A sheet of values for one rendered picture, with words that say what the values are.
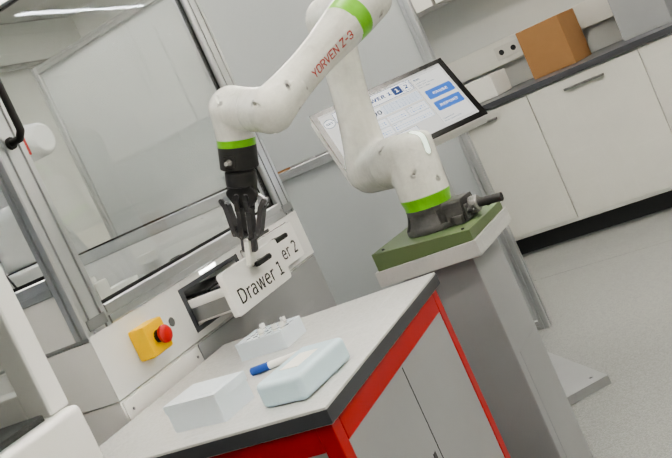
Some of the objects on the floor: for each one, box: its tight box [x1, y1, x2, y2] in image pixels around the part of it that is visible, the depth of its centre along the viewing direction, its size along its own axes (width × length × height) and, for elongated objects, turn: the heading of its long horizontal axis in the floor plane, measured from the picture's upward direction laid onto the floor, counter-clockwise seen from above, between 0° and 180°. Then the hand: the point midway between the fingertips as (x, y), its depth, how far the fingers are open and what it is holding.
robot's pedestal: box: [375, 207, 594, 458], centre depth 215 cm, size 30×30×76 cm
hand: (250, 251), depth 203 cm, fingers closed, pressing on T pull
